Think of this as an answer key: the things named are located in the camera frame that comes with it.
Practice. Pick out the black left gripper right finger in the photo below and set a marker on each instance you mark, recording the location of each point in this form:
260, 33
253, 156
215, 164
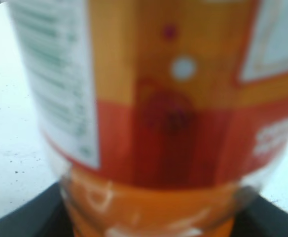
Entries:
258, 217

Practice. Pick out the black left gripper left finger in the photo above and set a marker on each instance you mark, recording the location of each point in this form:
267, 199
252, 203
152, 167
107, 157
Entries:
44, 216

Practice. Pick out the orange soda plastic bottle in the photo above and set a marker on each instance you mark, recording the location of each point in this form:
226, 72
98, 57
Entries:
161, 118

